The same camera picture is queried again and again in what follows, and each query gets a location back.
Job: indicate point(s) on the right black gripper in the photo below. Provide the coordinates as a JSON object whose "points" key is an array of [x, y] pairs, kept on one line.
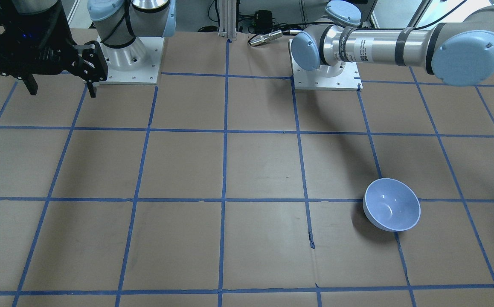
{"points": [[65, 30]]}

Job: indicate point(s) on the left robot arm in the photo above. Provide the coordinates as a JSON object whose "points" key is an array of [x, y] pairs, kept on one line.
{"points": [[458, 54]]}

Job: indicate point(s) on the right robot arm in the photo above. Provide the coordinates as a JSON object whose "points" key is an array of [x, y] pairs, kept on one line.
{"points": [[120, 22]]}

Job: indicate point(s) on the blue bowl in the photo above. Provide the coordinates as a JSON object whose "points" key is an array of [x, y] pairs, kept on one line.
{"points": [[391, 206]]}

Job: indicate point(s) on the silver cylindrical tool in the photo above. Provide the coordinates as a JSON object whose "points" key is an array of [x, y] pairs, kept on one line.
{"points": [[262, 39]]}

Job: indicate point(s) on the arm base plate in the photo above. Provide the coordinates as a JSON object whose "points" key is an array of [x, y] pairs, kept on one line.
{"points": [[137, 64], [343, 77]]}

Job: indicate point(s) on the aluminium frame post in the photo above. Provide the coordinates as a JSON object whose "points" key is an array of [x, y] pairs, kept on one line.
{"points": [[227, 19]]}

